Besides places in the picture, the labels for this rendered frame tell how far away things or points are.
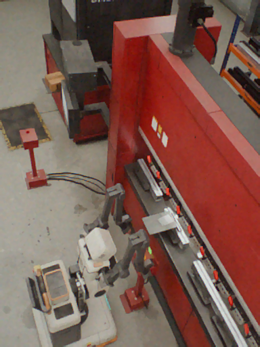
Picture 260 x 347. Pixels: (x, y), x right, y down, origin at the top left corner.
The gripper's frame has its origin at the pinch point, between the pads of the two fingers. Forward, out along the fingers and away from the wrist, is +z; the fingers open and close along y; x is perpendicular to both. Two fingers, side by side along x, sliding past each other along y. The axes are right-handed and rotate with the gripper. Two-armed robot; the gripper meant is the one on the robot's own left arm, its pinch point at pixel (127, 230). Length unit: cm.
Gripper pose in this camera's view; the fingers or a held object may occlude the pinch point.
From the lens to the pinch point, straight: 335.9
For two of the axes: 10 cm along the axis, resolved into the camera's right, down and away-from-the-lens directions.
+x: -8.6, 5.1, 0.6
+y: -3.9, -7.1, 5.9
